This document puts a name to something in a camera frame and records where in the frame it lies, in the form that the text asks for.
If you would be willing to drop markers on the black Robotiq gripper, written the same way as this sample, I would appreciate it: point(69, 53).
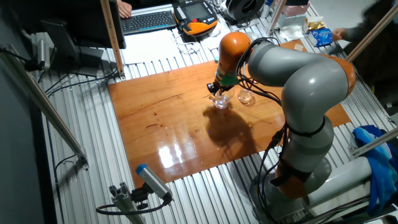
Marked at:
point(216, 87)

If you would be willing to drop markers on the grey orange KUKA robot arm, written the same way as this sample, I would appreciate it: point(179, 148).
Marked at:
point(311, 84)

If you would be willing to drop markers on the helper forearm grey sleeve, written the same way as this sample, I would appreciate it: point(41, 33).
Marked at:
point(357, 34)

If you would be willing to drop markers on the helper bare hand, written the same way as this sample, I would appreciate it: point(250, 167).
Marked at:
point(339, 35)

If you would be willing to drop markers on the operator hand at keyboard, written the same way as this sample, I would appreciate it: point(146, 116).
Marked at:
point(124, 9)

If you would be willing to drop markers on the small white paper sheet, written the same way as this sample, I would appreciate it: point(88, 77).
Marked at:
point(213, 42)

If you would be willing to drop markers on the glossy wooden board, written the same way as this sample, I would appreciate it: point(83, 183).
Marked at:
point(171, 124)

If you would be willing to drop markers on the white crumpled tissue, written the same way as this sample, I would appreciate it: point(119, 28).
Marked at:
point(215, 30)

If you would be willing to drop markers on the orange black teach pendant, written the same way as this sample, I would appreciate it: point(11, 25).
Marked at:
point(196, 18)

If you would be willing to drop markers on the black round spool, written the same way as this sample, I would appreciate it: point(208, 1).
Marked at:
point(244, 9)

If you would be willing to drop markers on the large white paper sheet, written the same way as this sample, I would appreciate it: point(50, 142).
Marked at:
point(149, 46)

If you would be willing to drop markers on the silver can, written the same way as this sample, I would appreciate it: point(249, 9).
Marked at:
point(265, 9)

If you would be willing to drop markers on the black computer keyboard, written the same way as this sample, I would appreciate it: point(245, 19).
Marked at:
point(148, 21)

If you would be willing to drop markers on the pink box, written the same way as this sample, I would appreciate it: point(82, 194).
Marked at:
point(295, 10)

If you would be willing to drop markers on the blue snack packet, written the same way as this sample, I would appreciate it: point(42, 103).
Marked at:
point(321, 37)

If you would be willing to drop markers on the gold snack packet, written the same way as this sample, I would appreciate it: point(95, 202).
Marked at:
point(314, 24)

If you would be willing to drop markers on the black computer monitor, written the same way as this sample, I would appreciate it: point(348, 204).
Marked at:
point(77, 25)

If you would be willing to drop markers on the person in face mask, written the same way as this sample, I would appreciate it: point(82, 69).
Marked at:
point(373, 31)

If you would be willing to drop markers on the grey monitor stand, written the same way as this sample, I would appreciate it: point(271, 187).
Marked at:
point(62, 40)

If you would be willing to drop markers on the blue cloth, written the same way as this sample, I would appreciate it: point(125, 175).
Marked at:
point(379, 168)

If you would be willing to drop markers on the slanted aluminium frame post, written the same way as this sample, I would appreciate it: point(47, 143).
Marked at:
point(276, 17)

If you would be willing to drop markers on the silver camera with blue cap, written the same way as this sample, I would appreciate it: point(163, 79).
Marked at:
point(154, 182)

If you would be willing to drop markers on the wooden upright post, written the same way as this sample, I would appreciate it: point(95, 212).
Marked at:
point(112, 37)

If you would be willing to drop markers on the short aluminium profile mount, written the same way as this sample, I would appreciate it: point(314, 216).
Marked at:
point(124, 202)

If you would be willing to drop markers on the short aluminium frame beam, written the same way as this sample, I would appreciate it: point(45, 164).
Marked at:
point(376, 141)

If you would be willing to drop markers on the long aluminium frame beam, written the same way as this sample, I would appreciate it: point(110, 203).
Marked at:
point(46, 109)

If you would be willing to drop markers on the small silver camera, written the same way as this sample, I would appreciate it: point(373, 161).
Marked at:
point(43, 54)

